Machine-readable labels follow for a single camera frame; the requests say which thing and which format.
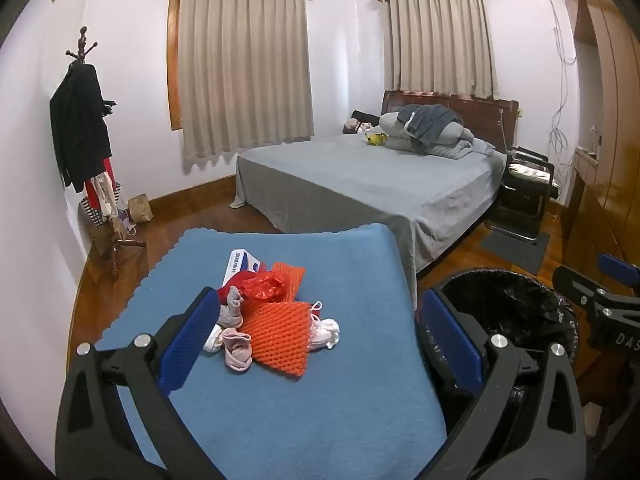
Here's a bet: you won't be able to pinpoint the folded grey blanket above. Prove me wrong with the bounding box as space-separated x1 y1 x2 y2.
422 137 496 160

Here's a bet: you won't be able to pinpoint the grey floor mat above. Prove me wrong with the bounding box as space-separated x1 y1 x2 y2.
480 230 551 273

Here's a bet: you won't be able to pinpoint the brown paper bag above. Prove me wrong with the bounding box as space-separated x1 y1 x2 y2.
127 193 154 224

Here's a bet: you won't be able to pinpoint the dark grey garment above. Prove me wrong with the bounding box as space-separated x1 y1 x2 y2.
397 104 463 143

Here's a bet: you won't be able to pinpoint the white face mask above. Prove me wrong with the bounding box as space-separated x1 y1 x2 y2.
307 301 341 351

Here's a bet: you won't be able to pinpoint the white cloth piece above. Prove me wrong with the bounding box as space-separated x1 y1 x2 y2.
204 324 226 356

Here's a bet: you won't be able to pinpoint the blue blanket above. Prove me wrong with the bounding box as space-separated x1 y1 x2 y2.
95 224 448 480

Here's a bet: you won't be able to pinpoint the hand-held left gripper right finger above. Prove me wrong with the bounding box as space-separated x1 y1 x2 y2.
419 287 593 480

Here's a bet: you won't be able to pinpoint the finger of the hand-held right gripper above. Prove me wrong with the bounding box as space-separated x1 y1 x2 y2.
597 254 640 288
552 266 640 316

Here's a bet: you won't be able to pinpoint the white and blue box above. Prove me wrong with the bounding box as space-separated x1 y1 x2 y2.
222 249 273 286

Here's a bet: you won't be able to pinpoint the large orange foam net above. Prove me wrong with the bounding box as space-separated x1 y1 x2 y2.
239 301 312 377

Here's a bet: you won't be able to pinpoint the narrow beige curtain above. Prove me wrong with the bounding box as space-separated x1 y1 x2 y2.
387 0 498 100

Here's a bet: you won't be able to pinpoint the wooden wardrobe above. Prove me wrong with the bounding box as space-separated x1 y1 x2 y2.
560 0 640 281

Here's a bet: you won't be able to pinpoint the wooden headboard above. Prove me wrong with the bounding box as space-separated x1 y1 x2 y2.
381 90 518 153

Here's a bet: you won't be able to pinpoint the red plastic bag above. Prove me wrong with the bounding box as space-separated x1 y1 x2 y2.
239 271 286 303

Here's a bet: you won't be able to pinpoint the grey sock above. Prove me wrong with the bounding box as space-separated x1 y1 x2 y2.
217 292 246 331

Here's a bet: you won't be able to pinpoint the black chair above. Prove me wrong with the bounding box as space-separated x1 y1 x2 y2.
487 146 560 241

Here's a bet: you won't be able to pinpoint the grey pillows and clothes pile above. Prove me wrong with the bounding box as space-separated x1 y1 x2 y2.
377 110 476 153

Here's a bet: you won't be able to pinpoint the wooden coat rack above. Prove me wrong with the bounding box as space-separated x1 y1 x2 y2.
65 26 147 276

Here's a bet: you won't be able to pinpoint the trash bin with black bag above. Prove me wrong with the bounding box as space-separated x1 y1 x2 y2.
417 268 583 441

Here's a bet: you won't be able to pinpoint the wide beige curtain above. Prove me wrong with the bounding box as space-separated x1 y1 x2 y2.
177 0 316 161

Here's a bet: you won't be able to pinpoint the hanging white cables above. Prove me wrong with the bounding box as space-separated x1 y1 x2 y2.
547 0 581 181

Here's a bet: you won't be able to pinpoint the pink sock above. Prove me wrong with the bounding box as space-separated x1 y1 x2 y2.
221 327 254 373

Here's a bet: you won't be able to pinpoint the striped tote bag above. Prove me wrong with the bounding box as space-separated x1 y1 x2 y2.
78 180 123 228

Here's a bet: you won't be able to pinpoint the bed with grey sheet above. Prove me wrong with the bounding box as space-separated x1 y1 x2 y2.
230 132 508 311

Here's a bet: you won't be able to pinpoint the red garment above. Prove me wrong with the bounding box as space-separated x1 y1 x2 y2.
85 157 113 211

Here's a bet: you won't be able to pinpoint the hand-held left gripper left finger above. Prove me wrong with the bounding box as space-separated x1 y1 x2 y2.
56 286 223 480

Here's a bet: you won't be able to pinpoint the red cloth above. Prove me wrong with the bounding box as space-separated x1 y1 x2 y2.
220 269 261 306

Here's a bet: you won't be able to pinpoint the small orange foam net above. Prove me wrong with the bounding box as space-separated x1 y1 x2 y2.
270 261 307 306

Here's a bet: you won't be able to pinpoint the black jacket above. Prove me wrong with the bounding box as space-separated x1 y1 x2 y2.
49 62 113 193

